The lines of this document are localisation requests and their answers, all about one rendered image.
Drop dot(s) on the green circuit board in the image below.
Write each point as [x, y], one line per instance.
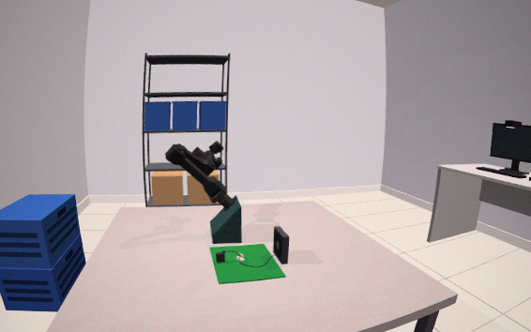
[233, 270]

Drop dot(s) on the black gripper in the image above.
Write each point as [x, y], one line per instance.
[215, 147]

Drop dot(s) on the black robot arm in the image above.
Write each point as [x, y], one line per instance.
[200, 167]

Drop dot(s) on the black cable with plug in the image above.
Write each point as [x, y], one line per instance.
[220, 258]

